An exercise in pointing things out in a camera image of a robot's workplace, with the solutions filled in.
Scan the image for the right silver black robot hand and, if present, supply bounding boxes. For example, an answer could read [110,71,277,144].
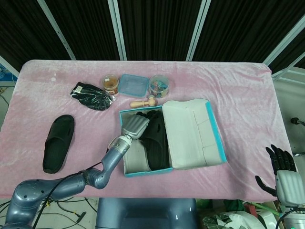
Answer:
[254,144,299,207]

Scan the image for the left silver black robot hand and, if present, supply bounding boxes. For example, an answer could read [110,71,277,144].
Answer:
[121,111,153,141]

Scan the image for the black rubber slipper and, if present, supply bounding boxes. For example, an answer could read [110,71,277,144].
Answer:
[42,114,76,174]
[135,110,171,171]

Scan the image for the blue cardboard shoe box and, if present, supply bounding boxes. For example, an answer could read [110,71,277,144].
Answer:
[118,99,227,178]

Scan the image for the wooden massage roller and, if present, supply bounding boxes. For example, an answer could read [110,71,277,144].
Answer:
[130,96,160,109]

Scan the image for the blue lidded food container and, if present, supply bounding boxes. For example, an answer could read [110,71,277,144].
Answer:
[118,73,148,98]

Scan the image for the clear jar with colourful clips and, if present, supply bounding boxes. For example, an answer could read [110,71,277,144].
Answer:
[148,74,171,99]

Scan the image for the clear jar with orange contents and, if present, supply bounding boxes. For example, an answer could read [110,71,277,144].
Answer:
[102,74,120,95]

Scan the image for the black gloves in plastic bag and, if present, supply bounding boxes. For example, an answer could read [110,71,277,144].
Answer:
[70,82,119,112]

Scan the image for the white bag with green print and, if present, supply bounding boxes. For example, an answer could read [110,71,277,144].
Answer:
[202,211,263,229]

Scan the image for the dark blue robot torso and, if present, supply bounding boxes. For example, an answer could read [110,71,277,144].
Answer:
[96,197,198,229]

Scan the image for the pink velvet tablecloth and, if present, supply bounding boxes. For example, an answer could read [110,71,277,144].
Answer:
[0,59,296,199]

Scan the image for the black curtain panel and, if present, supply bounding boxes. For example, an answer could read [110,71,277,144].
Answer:
[118,0,203,62]
[45,0,120,61]
[0,0,72,72]
[193,0,305,64]

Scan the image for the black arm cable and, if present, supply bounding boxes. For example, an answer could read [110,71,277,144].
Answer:
[30,147,109,229]

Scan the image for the white partition post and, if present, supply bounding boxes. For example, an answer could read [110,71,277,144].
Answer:
[107,0,127,61]
[37,0,77,61]
[0,55,20,77]
[185,0,212,62]
[263,14,305,67]

